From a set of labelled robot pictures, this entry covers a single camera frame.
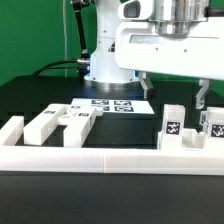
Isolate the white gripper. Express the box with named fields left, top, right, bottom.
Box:
left=115, top=0, right=224, bottom=109

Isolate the white chair back piece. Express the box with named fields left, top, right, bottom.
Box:
left=24, top=104, right=103, bottom=148

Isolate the white chair seat piece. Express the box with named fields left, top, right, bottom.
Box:
left=157, top=128, right=224, bottom=151

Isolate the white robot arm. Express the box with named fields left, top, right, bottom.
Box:
left=85, top=0, right=224, bottom=109

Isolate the white marker sheet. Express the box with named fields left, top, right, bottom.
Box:
left=71, top=98, right=154, bottom=114

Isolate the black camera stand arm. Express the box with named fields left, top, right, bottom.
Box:
left=71, top=0, right=91, bottom=81

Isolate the black cable bundle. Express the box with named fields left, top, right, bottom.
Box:
left=31, top=59, right=91, bottom=77

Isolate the white U-shaped fence frame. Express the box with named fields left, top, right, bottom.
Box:
left=0, top=116, right=224, bottom=176

